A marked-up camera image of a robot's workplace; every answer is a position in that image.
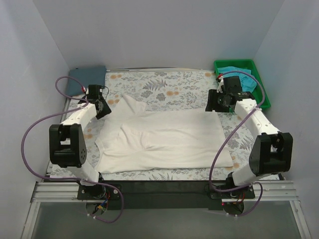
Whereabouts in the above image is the white t shirt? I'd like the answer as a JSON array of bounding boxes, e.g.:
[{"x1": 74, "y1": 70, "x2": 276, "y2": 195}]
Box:
[{"x1": 96, "y1": 95, "x2": 232, "y2": 174}]

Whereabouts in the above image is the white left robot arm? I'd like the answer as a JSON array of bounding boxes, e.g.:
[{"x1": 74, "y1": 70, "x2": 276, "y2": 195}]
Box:
[{"x1": 49, "y1": 85, "x2": 112, "y2": 199}]

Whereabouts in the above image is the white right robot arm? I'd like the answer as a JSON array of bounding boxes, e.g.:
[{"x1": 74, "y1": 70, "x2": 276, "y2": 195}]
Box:
[{"x1": 205, "y1": 75, "x2": 293, "y2": 198}]

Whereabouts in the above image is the folded dark teal t shirt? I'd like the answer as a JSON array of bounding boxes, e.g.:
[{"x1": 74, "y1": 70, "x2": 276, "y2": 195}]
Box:
[{"x1": 65, "y1": 66, "x2": 107, "y2": 97}]

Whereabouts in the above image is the light blue t shirt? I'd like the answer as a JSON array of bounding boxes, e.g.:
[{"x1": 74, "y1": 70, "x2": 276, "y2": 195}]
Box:
[{"x1": 218, "y1": 66, "x2": 257, "y2": 93}]

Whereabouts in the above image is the green plastic bin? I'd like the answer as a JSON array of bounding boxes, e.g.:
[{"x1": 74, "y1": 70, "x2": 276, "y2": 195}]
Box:
[{"x1": 214, "y1": 59, "x2": 271, "y2": 109}]

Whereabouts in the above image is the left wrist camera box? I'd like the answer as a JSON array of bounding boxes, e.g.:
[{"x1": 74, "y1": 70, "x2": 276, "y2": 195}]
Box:
[{"x1": 81, "y1": 87, "x2": 90, "y2": 96}]

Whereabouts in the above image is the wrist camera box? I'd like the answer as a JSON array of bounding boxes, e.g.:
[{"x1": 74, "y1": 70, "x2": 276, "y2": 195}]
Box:
[
  {"x1": 216, "y1": 74, "x2": 224, "y2": 93},
  {"x1": 81, "y1": 87, "x2": 90, "y2": 96}
]

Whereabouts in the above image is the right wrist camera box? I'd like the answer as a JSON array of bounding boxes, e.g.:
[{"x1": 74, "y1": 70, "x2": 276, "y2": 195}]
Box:
[{"x1": 216, "y1": 74, "x2": 224, "y2": 93}]

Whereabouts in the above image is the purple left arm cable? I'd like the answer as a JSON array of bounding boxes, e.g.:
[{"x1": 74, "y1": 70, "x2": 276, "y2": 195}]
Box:
[{"x1": 21, "y1": 76, "x2": 125, "y2": 224}]

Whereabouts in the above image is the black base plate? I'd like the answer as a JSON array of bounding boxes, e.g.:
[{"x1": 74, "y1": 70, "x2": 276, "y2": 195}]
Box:
[{"x1": 77, "y1": 180, "x2": 257, "y2": 210}]

